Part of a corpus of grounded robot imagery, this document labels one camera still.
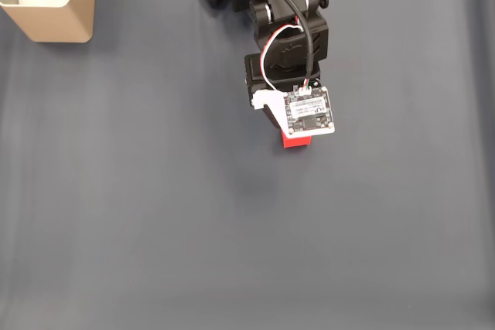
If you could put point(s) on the red cube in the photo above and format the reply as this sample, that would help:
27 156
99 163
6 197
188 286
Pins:
295 142

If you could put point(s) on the beige box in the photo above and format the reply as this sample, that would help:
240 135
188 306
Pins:
58 21

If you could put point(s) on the blue-grey table mat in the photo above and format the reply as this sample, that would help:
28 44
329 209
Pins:
348 191

